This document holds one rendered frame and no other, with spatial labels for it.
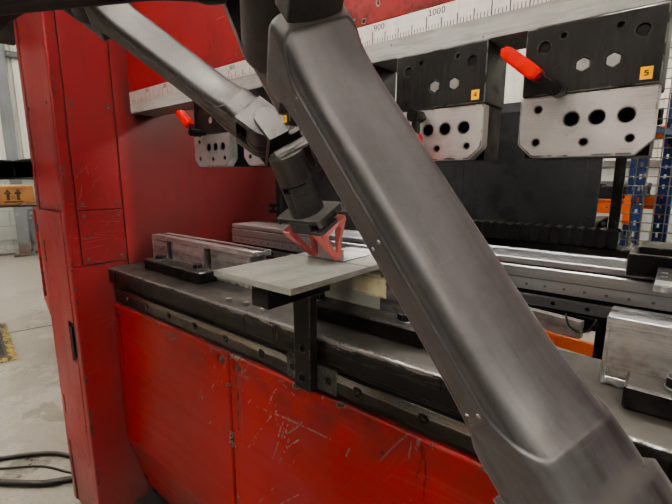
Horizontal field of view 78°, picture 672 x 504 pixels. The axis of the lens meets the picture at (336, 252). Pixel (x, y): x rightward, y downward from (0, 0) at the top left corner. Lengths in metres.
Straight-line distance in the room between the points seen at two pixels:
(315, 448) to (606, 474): 0.66
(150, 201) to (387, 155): 1.28
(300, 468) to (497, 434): 0.70
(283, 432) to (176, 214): 0.89
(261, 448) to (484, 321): 0.80
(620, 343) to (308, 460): 0.56
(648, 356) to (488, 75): 0.43
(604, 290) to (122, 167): 1.30
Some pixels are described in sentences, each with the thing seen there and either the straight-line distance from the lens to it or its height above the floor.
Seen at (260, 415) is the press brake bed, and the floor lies 0.66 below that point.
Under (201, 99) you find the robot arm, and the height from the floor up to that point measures 1.27.
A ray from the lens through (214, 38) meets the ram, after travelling 1.12.
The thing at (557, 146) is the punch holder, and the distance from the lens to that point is 0.63.
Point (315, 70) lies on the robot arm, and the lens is 0.27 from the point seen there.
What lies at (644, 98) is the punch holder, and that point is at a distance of 0.62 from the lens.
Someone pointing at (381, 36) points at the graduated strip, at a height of 1.38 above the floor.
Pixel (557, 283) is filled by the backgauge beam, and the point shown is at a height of 0.94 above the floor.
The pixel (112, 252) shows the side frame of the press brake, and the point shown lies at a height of 0.92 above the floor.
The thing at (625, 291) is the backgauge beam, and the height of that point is 0.95.
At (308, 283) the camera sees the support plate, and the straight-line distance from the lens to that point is 0.59.
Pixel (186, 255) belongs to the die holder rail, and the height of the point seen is 0.93.
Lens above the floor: 1.15
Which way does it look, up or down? 10 degrees down
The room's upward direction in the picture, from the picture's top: straight up
